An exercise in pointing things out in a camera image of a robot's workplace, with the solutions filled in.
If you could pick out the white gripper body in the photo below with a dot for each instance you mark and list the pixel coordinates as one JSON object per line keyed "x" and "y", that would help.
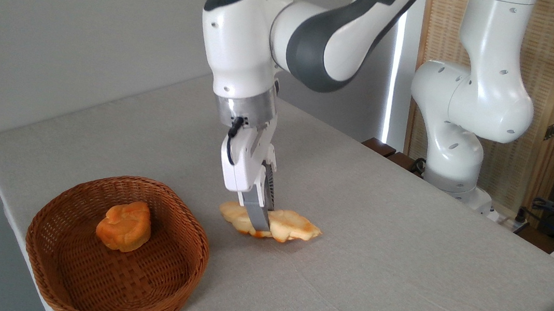
{"x": 242, "y": 162}

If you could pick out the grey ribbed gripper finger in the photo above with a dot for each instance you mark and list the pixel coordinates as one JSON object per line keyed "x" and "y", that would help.
{"x": 269, "y": 186}
{"x": 256, "y": 210}

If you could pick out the pale braided bread loaf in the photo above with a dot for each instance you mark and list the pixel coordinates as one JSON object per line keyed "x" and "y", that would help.
{"x": 295, "y": 225}

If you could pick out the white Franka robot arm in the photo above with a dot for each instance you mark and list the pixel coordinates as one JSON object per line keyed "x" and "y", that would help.
{"x": 238, "y": 41}

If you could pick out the orange round bread roll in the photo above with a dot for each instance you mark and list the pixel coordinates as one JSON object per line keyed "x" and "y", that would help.
{"x": 124, "y": 227}

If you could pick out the brown wicker basket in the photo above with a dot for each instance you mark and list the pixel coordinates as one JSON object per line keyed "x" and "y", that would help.
{"x": 85, "y": 280}

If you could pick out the dark brown wooden block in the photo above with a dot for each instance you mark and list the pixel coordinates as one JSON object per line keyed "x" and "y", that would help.
{"x": 379, "y": 147}
{"x": 404, "y": 162}

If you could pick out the grey tablecloth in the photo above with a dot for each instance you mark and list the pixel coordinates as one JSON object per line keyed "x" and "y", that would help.
{"x": 399, "y": 268}

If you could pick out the white power strip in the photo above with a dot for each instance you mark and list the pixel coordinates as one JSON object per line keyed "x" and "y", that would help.
{"x": 509, "y": 221}

